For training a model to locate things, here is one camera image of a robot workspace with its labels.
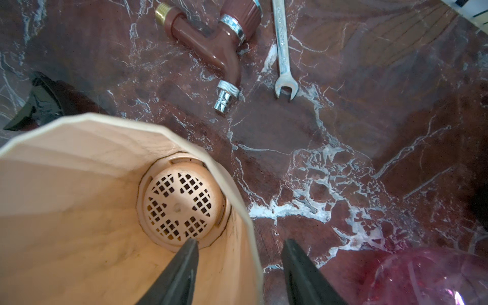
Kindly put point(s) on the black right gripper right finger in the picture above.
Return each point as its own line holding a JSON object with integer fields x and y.
{"x": 305, "y": 284}

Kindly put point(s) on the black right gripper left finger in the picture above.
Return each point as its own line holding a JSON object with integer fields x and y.
{"x": 176, "y": 283}

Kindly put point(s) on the terracotta plastic flower pot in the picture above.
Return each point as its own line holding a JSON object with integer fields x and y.
{"x": 94, "y": 208}

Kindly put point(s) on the pink pressure spray bottle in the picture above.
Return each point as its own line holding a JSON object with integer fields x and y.
{"x": 427, "y": 276}

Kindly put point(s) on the silver open-end wrench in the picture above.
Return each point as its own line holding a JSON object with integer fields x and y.
{"x": 285, "y": 78}

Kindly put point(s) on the white trigger spray bottle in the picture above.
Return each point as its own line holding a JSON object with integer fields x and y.
{"x": 49, "y": 100}

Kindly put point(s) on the maroon garden tap faucet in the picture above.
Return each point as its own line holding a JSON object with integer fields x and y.
{"x": 238, "y": 22}

